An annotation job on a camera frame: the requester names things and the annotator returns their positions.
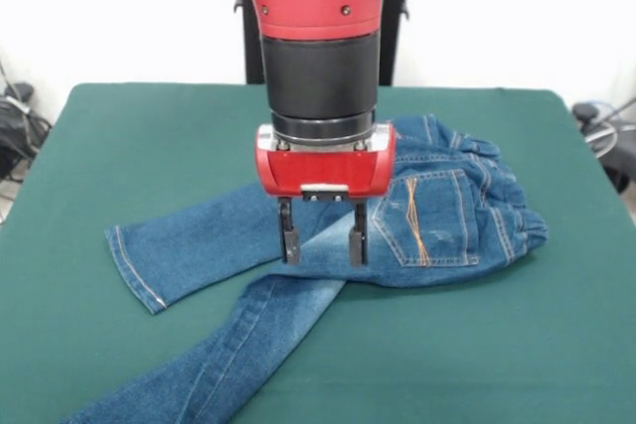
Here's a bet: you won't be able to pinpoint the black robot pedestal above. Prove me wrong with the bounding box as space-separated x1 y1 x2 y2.
231 0 433 87

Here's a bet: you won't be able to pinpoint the dark green table cloth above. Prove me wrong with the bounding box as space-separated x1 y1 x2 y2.
0 81 636 424

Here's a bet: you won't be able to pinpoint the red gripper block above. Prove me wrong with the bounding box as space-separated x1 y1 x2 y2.
254 121 398 267

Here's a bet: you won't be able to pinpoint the blue denim jeans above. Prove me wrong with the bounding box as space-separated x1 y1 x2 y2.
62 113 551 424

